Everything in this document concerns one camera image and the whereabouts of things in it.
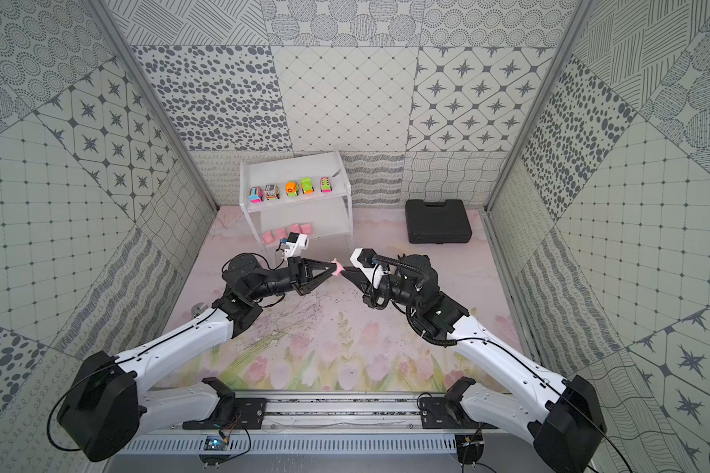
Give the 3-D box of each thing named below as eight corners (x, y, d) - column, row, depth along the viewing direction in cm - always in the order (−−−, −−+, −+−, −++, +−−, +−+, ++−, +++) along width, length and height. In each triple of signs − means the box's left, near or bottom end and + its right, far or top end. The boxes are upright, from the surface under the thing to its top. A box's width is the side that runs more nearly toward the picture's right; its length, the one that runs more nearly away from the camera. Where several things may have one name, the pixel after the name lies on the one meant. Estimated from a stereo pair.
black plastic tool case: (409, 243, 110) (410, 237, 107) (404, 206, 124) (405, 199, 120) (471, 243, 110) (474, 237, 107) (460, 206, 124) (462, 199, 120)
